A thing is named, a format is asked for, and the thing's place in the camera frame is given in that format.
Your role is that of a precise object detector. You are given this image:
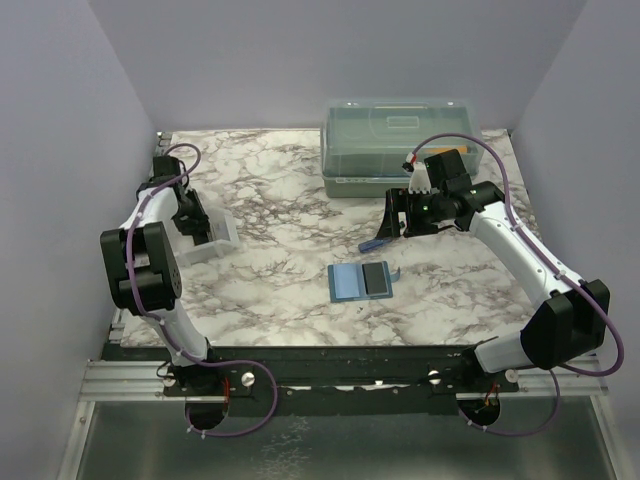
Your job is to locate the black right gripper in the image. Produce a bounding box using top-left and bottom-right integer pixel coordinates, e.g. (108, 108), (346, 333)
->
(377, 187), (447, 239)

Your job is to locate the white plastic card tray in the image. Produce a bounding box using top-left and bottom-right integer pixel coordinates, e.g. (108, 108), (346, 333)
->
(174, 207), (240, 267)

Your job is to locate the black VIP card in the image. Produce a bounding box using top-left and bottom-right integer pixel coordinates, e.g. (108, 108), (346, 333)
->
(362, 262), (390, 297)

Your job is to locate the blue leather card holder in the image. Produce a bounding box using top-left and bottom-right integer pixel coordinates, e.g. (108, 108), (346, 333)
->
(327, 261), (401, 303)

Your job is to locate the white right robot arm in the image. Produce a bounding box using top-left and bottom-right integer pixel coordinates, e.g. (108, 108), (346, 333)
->
(377, 150), (610, 392)

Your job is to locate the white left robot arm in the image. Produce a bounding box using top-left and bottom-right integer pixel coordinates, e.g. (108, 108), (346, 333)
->
(100, 155), (222, 395)

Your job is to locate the clear lidded storage box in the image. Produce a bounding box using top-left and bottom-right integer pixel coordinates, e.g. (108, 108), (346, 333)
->
(321, 98), (482, 198)

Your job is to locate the blue transparent handle screwdriver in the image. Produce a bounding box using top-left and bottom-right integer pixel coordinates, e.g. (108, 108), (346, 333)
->
(358, 238), (391, 253)

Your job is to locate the aluminium frame rail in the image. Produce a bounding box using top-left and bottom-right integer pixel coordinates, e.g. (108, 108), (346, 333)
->
(79, 361), (164, 402)

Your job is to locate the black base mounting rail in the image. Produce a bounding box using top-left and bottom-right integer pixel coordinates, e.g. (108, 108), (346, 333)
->
(102, 337), (521, 401)

